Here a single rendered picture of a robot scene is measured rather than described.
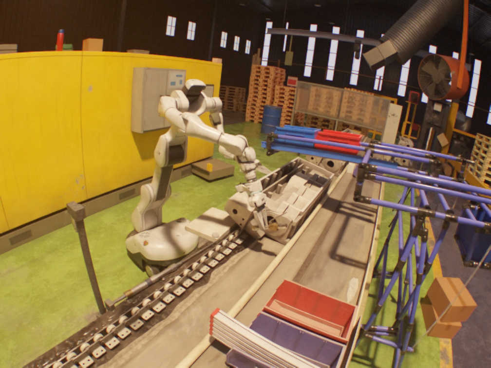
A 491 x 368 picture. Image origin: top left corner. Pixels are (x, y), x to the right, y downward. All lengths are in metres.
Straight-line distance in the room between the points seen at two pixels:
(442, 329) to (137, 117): 3.74
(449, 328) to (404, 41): 7.35
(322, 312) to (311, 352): 0.21
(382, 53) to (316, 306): 7.54
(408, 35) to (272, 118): 4.87
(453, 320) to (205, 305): 2.06
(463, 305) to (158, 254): 2.49
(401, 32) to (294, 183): 7.12
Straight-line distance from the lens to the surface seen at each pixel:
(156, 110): 3.32
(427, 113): 7.97
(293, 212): 1.53
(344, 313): 1.13
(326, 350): 0.98
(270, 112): 8.28
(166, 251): 2.14
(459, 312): 2.54
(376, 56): 8.14
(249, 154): 1.23
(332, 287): 1.38
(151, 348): 1.03
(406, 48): 8.49
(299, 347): 1.01
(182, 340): 1.05
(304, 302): 1.14
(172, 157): 1.92
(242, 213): 1.51
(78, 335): 1.09
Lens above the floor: 1.62
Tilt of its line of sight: 22 degrees down
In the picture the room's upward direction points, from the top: 7 degrees clockwise
